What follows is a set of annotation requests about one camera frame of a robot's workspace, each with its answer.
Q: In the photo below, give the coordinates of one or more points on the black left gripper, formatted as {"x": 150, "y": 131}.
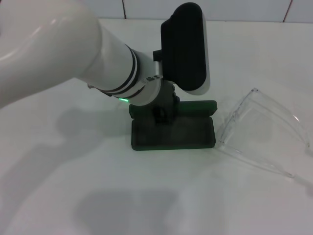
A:
{"x": 171, "y": 98}

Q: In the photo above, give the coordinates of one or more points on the green glasses case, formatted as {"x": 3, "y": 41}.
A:
{"x": 183, "y": 139}

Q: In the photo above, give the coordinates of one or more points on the clear plastic glasses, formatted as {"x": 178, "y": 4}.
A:
{"x": 256, "y": 122}

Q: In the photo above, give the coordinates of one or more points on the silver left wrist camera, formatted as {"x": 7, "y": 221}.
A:
{"x": 183, "y": 49}

